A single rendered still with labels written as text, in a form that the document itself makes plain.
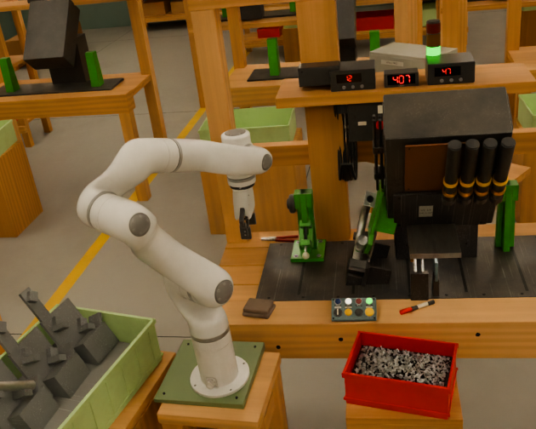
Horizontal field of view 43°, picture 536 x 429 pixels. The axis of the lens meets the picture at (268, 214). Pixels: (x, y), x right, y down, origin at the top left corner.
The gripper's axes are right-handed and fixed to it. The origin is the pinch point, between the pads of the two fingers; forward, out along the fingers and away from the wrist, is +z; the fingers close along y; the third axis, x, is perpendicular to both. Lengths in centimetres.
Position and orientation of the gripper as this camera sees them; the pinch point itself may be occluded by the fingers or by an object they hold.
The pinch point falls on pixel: (248, 228)
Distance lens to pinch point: 208.9
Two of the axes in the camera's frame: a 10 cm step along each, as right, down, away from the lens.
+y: -1.4, 4.6, -8.8
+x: 9.8, -0.4, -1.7
